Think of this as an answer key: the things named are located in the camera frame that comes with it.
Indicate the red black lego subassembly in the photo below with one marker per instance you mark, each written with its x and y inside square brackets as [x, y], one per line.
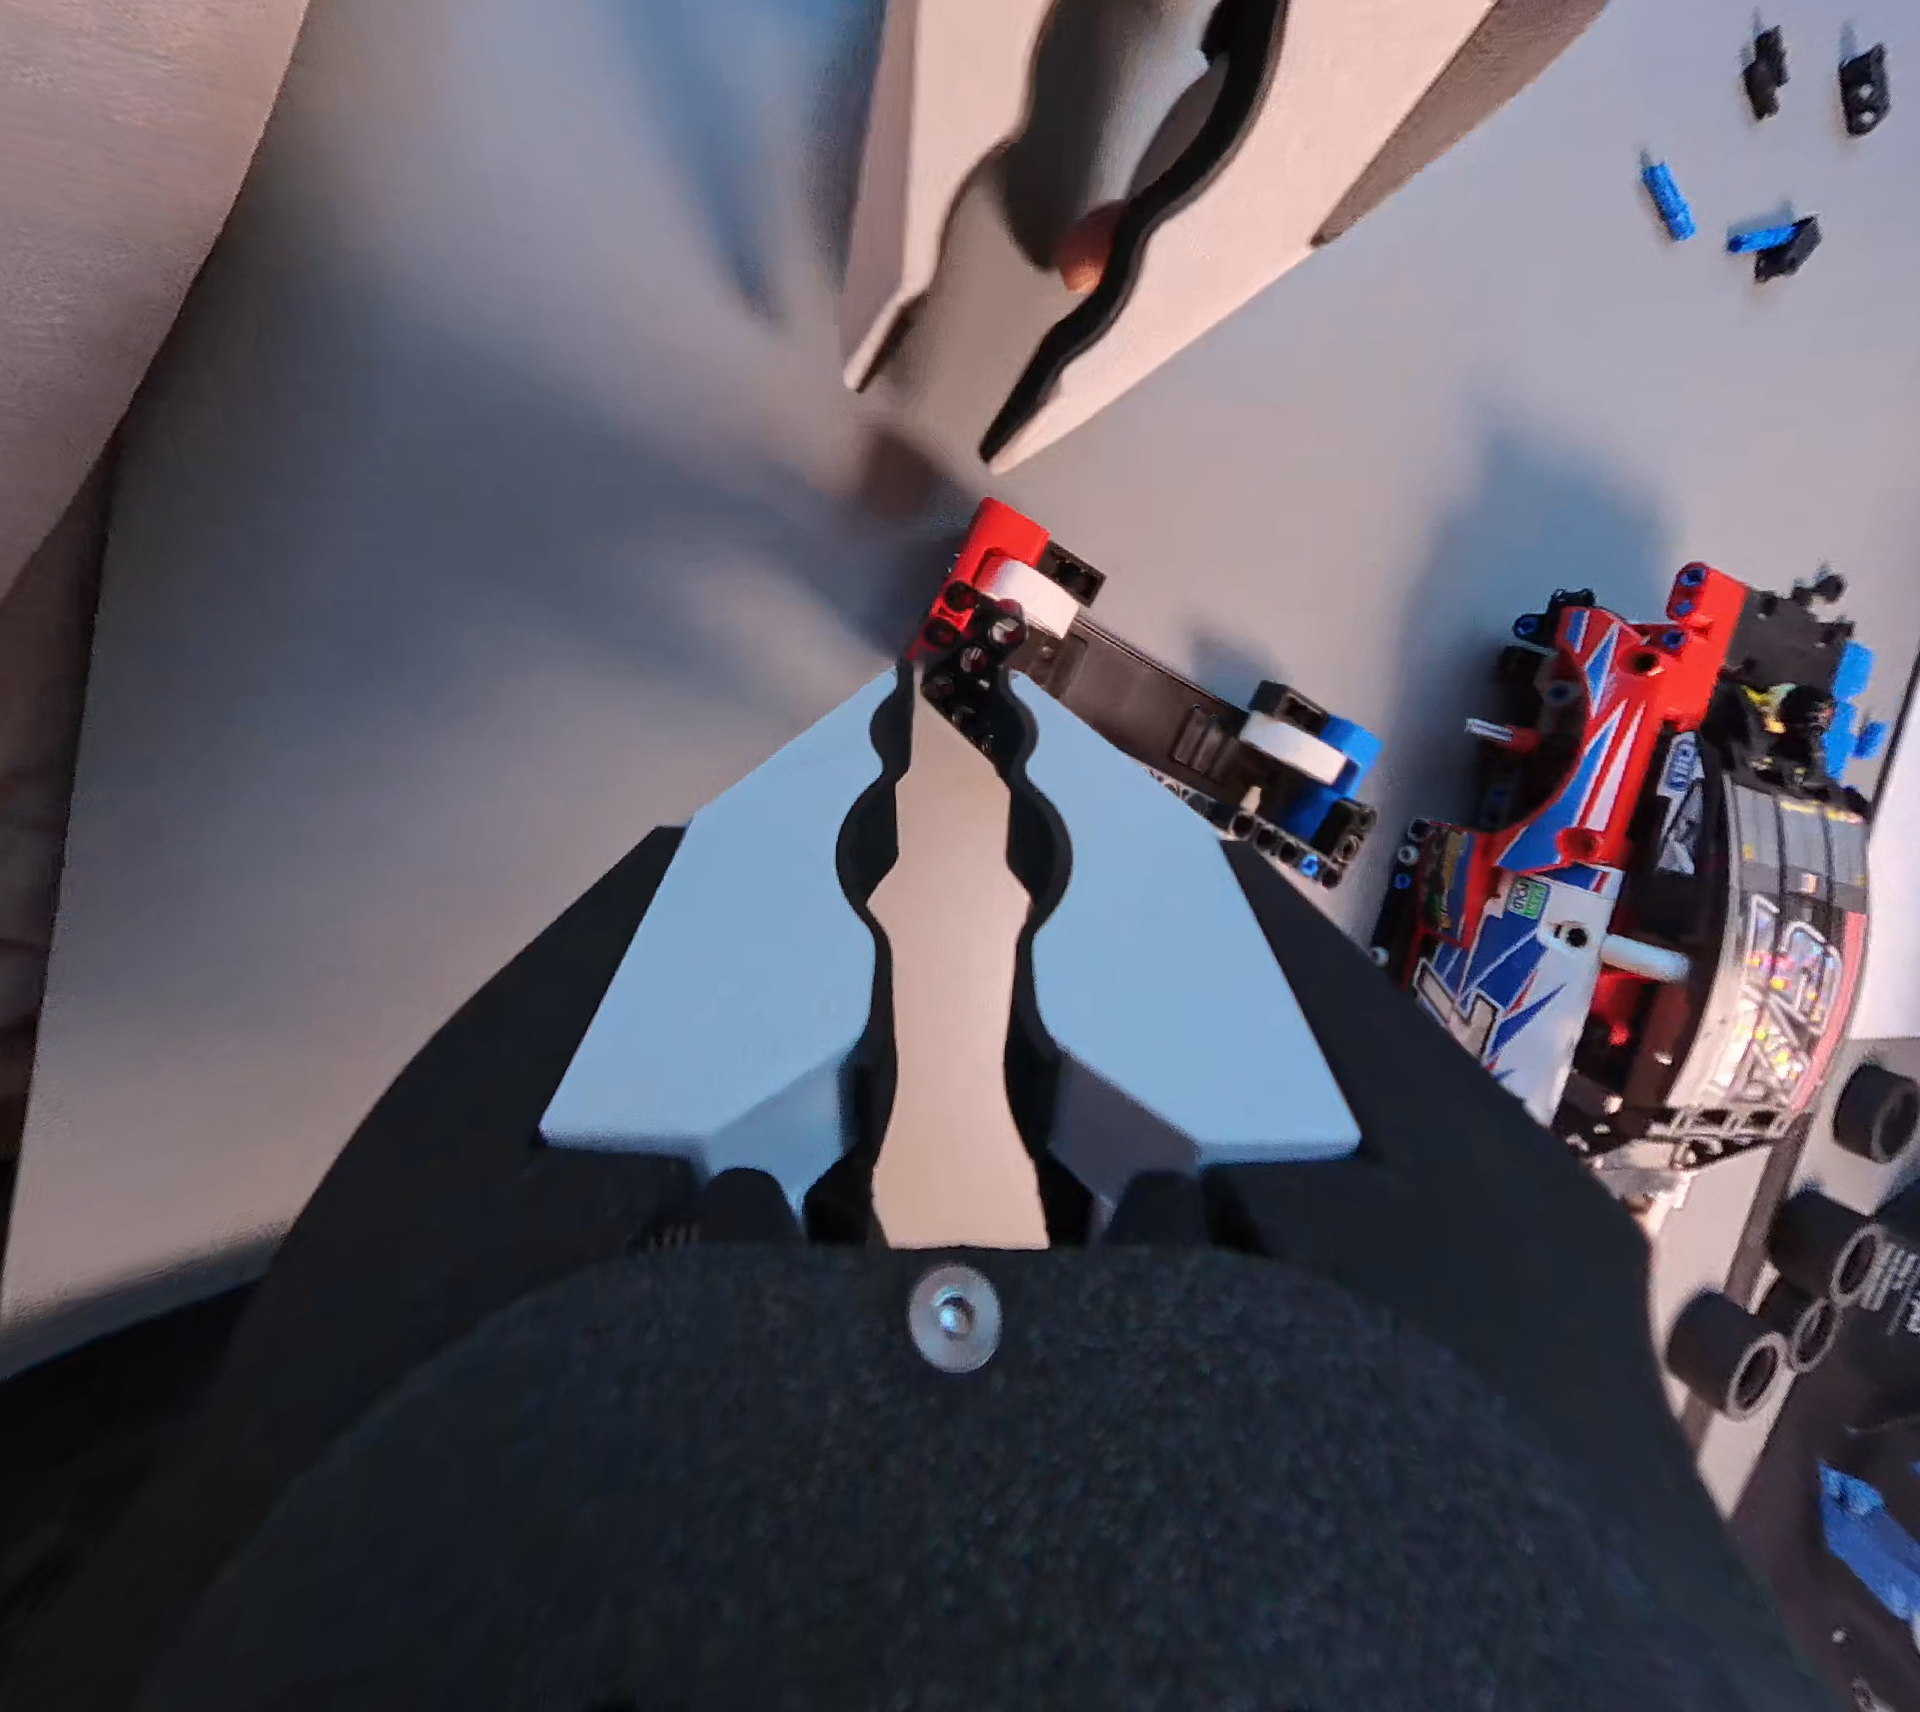
[1140, 692]

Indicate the red white blue lego car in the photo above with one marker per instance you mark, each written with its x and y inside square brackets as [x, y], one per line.
[1620, 753]

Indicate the beige sweatshirt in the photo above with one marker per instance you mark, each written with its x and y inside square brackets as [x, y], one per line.
[121, 17]

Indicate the person's left hand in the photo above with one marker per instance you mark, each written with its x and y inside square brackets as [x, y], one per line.
[1083, 250]

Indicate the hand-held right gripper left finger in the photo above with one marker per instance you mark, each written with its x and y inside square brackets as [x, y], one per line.
[721, 977]

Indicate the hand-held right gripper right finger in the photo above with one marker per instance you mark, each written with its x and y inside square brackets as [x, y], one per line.
[1185, 992]

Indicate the black lego tyre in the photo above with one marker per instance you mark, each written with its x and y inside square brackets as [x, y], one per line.
[1879, 1113]
[1725, 1354]
[1823, 1245]

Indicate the blue lego pin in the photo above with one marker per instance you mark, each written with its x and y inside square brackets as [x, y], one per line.
[1666, 196]

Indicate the black connector with blue pin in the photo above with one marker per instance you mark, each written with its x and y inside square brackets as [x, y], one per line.
[1785, 246]

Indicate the blue lego piece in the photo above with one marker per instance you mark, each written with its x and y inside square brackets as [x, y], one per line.
[1869, 1532]

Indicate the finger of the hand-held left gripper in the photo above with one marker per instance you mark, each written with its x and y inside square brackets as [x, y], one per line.
[1394, 17]
[974, 17]

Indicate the parts at table edge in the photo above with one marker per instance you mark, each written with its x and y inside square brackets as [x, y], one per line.
[1844, 1653]

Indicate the small black lego connector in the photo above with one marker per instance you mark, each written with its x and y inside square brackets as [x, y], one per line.
[1863, 85]
[1767, 73]

